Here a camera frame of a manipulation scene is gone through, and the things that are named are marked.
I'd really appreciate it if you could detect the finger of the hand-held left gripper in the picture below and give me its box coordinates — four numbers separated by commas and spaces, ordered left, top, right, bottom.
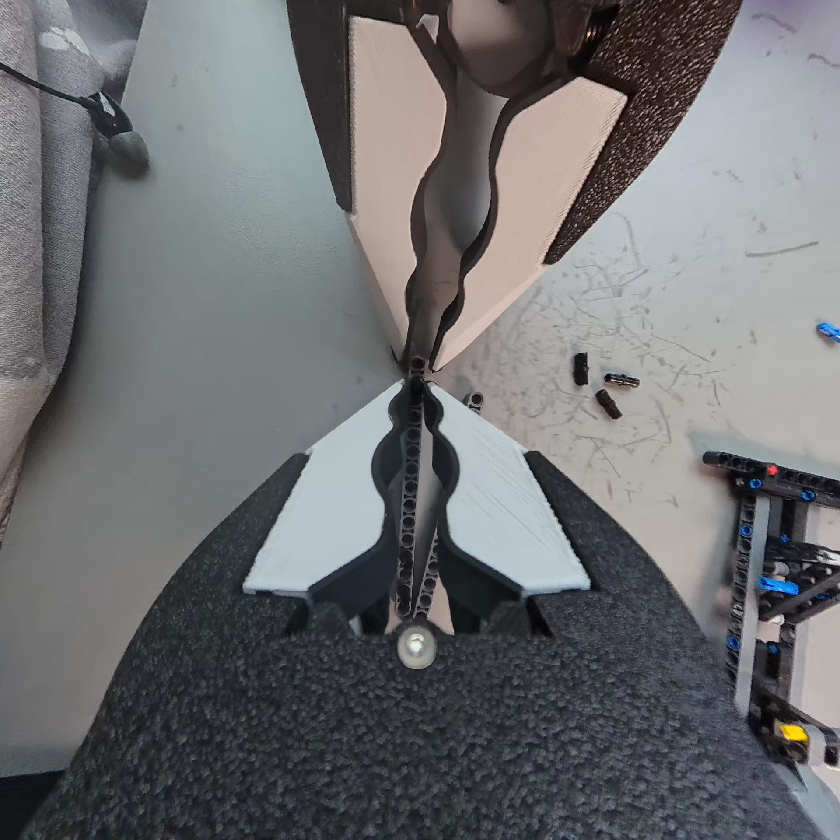
430, 75, 629, 371
348, 15, 454, 360

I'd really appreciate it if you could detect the person's beige clothing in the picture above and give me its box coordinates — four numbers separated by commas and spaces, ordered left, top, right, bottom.
0, 0, 148, 547

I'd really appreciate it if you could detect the black earphone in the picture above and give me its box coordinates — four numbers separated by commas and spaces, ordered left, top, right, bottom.
0, 62, 151, 179

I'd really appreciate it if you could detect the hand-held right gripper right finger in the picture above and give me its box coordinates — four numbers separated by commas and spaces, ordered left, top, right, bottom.
424, 381, 593, 635

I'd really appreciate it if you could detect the long black toy beam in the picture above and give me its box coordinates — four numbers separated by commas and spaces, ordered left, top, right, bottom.
701, 449, 840, 508
392, 367, 431, 621
412, 392, 485, 621

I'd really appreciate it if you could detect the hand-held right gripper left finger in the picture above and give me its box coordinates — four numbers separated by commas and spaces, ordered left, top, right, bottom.
243, 379, 403, 635

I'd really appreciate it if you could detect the grey desk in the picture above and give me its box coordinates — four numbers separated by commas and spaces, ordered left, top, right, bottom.
0, 0, 840, 809

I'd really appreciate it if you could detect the partly built toy chassis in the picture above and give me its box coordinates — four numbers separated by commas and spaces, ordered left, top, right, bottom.
701, 449, 840, 783

